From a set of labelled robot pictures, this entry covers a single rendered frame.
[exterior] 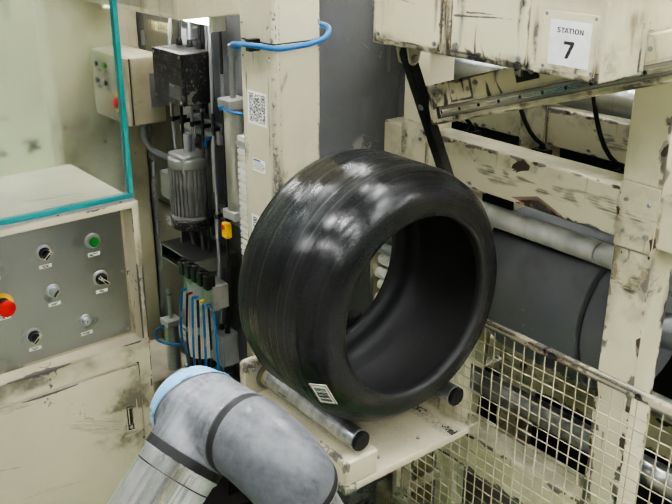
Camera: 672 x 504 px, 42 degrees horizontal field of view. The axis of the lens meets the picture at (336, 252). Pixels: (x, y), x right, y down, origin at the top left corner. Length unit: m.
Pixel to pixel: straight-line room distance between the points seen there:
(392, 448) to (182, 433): 0.88
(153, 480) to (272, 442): 0.17
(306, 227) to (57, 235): 0.70
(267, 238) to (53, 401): 0.77
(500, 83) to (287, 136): 0.47
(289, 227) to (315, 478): 0.67
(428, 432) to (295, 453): 0.95
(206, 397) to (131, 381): 1.13
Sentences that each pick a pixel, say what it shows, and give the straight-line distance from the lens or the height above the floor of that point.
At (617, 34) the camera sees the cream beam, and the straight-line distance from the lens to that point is 1.65.
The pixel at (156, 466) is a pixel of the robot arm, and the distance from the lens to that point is 1.21.
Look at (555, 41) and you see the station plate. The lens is 1.68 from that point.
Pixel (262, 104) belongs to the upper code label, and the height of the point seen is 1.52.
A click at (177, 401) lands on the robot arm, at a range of 1.23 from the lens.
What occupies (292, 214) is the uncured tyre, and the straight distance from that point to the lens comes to 1.72.
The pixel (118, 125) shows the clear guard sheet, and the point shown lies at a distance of 2.12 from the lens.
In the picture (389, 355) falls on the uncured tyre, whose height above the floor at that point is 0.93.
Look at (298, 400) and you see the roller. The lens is 1.97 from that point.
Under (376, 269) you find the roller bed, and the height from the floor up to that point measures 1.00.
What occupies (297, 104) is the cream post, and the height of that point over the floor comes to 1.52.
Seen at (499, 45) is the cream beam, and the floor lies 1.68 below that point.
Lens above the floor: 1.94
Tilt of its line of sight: 22 degrees down
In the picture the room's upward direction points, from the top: straight up
